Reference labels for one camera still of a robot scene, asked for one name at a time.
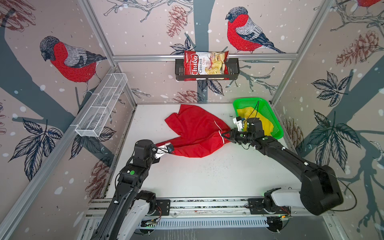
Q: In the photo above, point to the red shorts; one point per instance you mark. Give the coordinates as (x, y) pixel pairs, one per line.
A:
(199, 132)

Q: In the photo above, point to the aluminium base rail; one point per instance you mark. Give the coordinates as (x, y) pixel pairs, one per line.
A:
(223, 207)

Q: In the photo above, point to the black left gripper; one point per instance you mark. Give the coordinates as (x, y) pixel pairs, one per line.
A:
(156, 160)

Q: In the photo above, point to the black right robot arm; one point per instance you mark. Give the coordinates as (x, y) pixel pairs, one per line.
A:
(320, 190)

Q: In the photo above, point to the black wall shelf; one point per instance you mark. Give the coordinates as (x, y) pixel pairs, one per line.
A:
(232, 72)

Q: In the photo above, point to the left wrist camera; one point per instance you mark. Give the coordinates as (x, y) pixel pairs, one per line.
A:
(165, 149)

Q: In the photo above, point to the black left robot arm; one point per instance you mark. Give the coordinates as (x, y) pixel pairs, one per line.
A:
(130, 204)

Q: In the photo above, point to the green plastic basket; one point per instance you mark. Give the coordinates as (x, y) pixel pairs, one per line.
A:
(265, 109)

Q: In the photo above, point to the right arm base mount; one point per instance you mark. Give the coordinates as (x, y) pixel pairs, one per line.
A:
(266, 205)

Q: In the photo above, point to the yellow shorts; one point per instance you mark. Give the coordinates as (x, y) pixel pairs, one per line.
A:
(250, 112)

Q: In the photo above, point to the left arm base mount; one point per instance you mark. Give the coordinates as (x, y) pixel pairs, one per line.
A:
(157, 207)

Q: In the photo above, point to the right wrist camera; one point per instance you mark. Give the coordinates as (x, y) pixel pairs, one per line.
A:
(240, 123)

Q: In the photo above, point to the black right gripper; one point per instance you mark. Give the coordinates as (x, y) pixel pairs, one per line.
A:
(233, 135)

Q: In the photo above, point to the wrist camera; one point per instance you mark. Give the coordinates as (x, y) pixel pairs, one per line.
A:
(240, 123)
(165, 149)

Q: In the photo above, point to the red chips bag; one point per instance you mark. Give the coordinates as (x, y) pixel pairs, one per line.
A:
(204, 63)

